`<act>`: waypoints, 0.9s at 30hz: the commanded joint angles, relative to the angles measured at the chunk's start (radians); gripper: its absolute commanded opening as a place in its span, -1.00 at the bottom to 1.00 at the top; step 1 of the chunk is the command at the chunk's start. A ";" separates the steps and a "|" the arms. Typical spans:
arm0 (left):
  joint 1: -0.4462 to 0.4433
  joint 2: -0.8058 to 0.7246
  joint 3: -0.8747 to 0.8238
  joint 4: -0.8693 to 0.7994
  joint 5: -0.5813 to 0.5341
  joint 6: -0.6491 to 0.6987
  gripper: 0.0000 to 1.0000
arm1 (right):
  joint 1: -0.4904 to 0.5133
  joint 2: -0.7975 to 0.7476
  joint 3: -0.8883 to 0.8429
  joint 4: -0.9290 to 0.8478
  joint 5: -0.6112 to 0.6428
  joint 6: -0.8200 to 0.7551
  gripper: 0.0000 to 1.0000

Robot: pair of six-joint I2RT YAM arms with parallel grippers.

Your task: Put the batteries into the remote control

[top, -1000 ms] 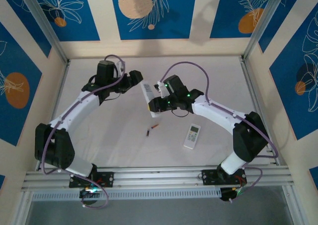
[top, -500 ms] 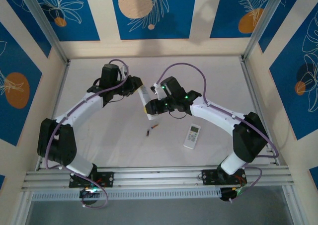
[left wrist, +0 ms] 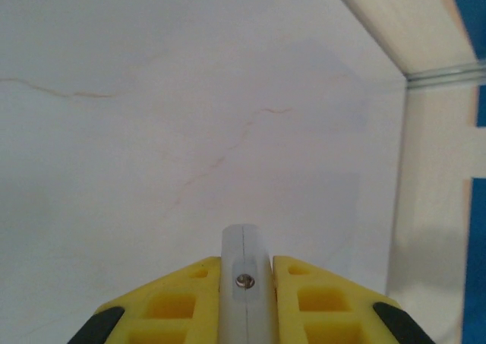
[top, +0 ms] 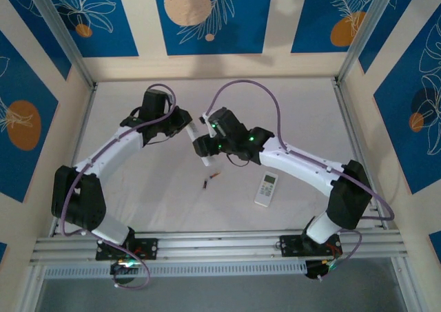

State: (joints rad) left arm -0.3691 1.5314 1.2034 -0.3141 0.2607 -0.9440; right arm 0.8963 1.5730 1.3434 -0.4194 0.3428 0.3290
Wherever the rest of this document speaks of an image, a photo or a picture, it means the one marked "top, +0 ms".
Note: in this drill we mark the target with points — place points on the short white AC remote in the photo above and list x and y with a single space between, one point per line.
266 189

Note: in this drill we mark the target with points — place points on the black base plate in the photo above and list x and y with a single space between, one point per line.
289 246
151 248

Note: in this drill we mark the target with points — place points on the aluminium mounting rail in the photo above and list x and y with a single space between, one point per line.
220 246

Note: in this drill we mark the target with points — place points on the aluminium frame post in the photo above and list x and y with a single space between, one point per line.
365 33
62 33

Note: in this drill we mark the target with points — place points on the long white TV remote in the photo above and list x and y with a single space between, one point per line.
193 131

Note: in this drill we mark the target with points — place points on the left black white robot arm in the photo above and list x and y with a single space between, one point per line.
113 146

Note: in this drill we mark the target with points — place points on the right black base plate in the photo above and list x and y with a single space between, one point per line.
289 246

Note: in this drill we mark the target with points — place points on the aluminium table side rail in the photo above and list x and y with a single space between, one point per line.
85 122
343 102

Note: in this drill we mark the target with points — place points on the aluminium frame leg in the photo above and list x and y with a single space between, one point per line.
406 288
29 288

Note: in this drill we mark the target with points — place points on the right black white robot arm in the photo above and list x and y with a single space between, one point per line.
303 167

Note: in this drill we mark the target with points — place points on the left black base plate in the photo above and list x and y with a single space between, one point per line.
151 248

